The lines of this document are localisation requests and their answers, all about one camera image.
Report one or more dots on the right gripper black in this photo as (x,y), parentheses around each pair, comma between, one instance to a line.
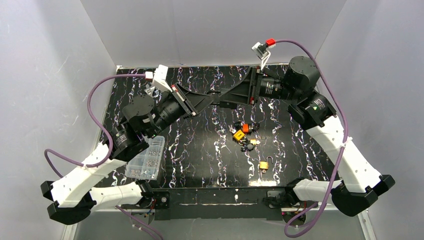
(253,86)

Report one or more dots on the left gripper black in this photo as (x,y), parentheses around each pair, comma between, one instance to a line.
(185,100)

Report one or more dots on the large black Kaijing padlock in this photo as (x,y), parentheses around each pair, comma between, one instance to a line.
(217,100)

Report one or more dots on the brass padlock with steel shackle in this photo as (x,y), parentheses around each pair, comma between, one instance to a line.
(264,165)

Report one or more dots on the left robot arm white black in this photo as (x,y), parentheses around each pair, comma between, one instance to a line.
(75,195)

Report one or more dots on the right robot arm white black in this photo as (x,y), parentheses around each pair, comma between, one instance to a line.
(359,185)

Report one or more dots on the orange black Opel padlock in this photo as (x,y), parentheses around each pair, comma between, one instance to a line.
(244,127)

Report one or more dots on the small silver keys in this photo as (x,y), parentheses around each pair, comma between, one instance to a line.
(233,130)

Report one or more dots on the yellow Opel padlock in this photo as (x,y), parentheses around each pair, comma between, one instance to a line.
(240,137)

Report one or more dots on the small brass padlock with figurine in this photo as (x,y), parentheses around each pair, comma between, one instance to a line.
(254,141)

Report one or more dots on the clear plastic screw box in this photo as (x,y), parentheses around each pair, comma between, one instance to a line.
(146,165)

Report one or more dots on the black-headed keys on ring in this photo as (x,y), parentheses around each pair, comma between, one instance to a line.
(255,126)

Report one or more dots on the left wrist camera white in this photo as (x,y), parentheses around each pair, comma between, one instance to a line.
(158,80)

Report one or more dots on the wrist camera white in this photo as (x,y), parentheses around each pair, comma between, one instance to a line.
(158,80)
(263,52)

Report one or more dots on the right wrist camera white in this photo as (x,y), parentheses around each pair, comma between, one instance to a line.
(263,52)

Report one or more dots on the grey white figurine keychain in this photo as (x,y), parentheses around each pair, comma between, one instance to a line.
(247,148)

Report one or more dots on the black base frame front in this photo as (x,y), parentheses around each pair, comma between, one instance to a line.
(246,202)

